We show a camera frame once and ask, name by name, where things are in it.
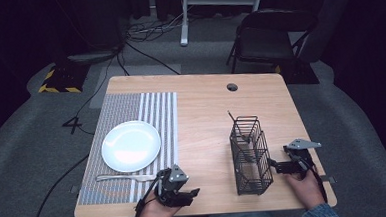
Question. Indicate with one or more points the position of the silver fork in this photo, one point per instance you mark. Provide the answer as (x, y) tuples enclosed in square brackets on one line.
[(124, 176)]

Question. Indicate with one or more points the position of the white round plate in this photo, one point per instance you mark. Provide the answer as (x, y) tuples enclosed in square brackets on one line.
[(131, 146)]

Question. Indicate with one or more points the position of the black folding chair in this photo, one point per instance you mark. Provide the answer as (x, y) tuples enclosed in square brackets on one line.
[(264, 44)]

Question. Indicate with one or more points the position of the person's right hand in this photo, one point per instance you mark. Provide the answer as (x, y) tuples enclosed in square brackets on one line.
[(307, 191)]

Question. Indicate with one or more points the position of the person's left hand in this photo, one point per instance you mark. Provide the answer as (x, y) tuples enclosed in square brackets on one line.
[(153, 215)]

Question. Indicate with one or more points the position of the grey metal table bracket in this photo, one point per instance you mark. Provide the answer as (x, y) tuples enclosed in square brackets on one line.
[(74, 189), (328, 179)]

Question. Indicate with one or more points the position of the black yellow striped stand base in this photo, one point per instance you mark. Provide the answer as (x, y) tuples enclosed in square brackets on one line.
[(64, 80)]

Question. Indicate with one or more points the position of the dark stand base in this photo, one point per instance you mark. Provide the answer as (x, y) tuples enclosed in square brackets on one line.
[(299, 74)]

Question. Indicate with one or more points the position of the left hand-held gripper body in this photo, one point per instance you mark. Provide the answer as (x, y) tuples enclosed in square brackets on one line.
[(167, 190)]

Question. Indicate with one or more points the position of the grey white striped placemat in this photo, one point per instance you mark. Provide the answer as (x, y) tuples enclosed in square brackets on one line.
[(124, 108)]

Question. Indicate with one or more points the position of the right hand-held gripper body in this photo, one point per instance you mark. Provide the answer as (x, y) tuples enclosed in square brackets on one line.
[(303, 159)]

